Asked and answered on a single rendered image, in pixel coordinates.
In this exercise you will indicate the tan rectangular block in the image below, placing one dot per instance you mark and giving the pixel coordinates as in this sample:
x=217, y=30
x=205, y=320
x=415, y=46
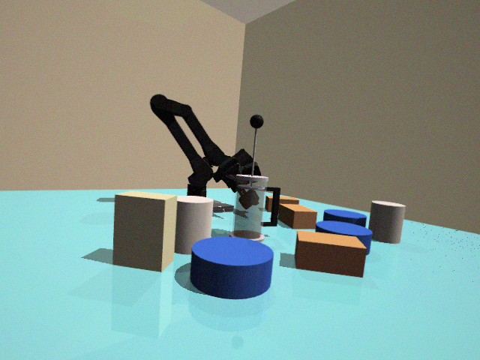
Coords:
x=144, y=230

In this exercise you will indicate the brown rectangular block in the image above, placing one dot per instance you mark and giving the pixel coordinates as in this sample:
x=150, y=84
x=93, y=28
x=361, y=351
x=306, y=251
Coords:
x=297, y=217
x=330, y=253
x=283, y=200

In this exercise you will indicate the blue short cylinder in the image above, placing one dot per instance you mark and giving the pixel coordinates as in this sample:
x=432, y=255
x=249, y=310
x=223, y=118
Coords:
x=231, y=268
x=363, y=234
x=345, y=216

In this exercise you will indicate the glass french press with black handle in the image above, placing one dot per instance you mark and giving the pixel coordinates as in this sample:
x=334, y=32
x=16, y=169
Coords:
x=250, y=200

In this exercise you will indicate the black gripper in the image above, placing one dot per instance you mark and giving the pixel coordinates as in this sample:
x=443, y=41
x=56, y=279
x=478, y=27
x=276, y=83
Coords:
x=229, y=169

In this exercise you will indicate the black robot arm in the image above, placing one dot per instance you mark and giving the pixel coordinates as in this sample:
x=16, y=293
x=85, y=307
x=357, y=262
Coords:
x=166, y=110

